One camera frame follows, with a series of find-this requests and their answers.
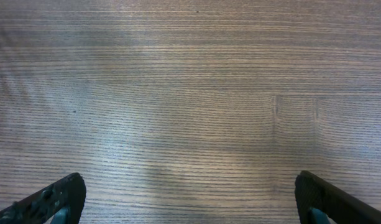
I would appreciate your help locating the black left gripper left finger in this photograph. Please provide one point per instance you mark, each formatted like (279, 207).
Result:
(61, 202)

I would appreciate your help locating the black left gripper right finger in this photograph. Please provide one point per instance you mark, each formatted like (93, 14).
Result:
(318, 201)

